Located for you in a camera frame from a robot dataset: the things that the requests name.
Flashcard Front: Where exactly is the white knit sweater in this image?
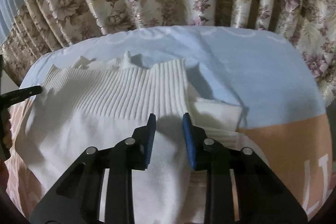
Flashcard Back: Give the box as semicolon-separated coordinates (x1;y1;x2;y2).
14;50;268;224

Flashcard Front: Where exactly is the orange and blue bedsheet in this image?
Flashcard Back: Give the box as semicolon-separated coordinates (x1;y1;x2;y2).
1;26;335;223

